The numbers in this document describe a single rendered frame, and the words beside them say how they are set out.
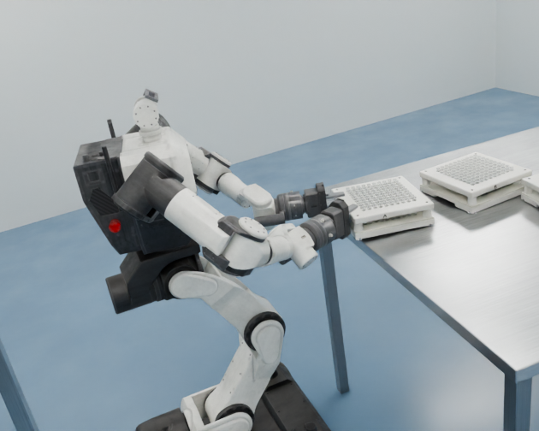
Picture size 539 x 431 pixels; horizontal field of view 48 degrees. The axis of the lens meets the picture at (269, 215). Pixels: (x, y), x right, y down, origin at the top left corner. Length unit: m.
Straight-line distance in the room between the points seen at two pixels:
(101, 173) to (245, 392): 0.92
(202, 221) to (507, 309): 0.73
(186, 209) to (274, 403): 1.11
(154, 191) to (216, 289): 0.50
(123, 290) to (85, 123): 3.18
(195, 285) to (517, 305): 0.88
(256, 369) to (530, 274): 0.92
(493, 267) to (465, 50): 4.82
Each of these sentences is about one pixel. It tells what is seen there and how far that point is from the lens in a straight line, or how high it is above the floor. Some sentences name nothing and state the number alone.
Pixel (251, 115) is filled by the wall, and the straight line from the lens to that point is 5.22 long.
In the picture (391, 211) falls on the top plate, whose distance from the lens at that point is 1.79.
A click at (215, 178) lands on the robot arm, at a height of 1.04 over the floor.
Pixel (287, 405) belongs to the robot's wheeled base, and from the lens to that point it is 2.31.
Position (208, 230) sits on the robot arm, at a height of 1.16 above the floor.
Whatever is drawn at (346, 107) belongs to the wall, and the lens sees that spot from 5.64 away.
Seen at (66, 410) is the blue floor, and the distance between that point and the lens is 2.93.
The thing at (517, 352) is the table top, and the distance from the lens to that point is 1.37.
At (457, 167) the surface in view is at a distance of 2.05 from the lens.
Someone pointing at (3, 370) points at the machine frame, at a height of 0.46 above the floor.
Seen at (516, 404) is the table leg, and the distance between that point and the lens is 1.43.
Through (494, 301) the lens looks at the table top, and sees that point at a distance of 1.52.
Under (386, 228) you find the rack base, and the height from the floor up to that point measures 0.92.
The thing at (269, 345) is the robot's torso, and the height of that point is 0.56.
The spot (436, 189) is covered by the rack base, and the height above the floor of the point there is 0.92.
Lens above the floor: 1.75
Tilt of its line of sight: 25 degrees down
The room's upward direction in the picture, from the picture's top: 9 degrees counter-clockwise
